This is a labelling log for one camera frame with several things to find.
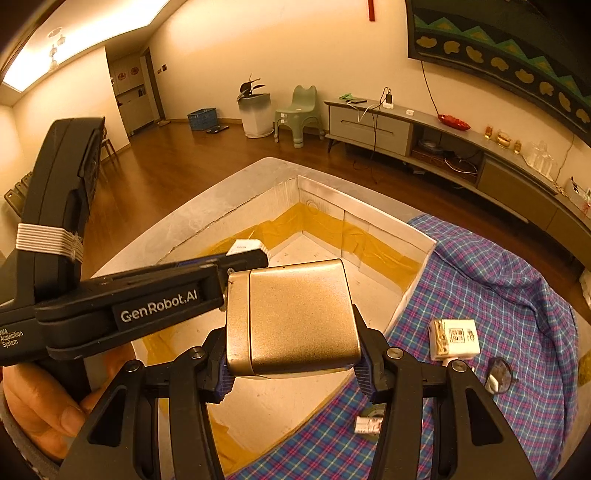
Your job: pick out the dining chairs and table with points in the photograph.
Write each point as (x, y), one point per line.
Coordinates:
(16, 196)

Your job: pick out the white trash bin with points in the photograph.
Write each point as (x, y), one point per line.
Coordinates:
(255, 110)

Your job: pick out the long grey tv cabinet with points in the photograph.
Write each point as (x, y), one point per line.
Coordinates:
(467, 159)

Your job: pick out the red chinese knot left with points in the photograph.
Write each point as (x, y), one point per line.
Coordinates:
(371, 10)

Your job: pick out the white power adapter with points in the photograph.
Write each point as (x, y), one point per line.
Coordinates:
(246, 245)

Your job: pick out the blue plaid cloth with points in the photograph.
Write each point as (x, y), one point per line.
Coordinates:
(519, 318)

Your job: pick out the red dish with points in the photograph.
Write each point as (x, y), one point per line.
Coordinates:
(454, 122)

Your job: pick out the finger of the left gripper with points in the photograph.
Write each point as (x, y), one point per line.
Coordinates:
(227, 263)

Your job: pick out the person's left hand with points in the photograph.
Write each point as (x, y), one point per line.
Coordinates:
(40, 405)

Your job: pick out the black safety glasses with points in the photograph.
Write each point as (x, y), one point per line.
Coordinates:
(500, 377)

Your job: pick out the wall television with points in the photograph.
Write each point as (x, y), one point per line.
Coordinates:
(539, 50)

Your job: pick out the gold metal tin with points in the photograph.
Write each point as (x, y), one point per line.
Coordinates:
(291, 320)

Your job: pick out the blue plastic crate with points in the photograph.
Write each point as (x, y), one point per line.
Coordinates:
(202, 119)

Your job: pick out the green plastic child chair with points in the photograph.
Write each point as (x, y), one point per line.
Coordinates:
(303, 110)

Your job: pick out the white card box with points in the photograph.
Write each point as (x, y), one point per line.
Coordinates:
(453, 339)

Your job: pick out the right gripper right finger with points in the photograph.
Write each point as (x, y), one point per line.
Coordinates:
(374, 379)

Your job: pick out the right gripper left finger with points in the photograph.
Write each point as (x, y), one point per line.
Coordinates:
(214, 380)

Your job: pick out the green tape roll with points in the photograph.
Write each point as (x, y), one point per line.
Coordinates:
(377, 410)

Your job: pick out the clear glass cups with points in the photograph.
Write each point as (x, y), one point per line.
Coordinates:
(540, 160)

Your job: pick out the small labelled glass tube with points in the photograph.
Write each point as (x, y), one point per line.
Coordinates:
(370, 426)

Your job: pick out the white foam box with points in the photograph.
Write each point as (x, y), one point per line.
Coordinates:
(331, 254)

